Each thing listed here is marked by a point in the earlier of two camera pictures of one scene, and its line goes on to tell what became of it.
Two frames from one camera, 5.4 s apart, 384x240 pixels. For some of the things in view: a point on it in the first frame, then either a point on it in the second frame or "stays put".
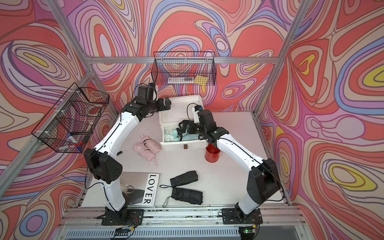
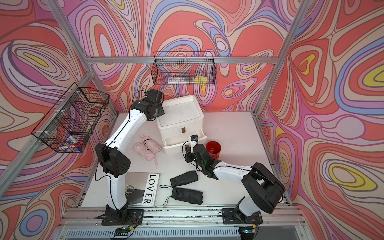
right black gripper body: [202, 129] to [191, 157]
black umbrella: [189, 177] stays put
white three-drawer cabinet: [181, 110] stays put
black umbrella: [187, 195] stays put
